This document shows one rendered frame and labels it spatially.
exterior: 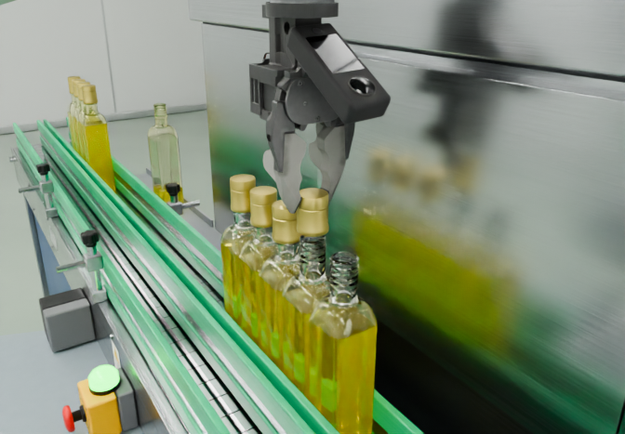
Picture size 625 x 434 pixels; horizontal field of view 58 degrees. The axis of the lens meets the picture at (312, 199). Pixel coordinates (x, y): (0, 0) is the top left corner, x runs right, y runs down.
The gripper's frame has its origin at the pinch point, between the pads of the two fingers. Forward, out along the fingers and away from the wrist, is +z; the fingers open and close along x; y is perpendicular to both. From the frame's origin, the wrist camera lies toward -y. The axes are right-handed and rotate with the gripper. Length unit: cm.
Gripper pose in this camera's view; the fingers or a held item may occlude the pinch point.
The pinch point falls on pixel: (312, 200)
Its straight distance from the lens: 60.5
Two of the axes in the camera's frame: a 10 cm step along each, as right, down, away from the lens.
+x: -8.5, 1.9, -5.0
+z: -0.1, 9.3, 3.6
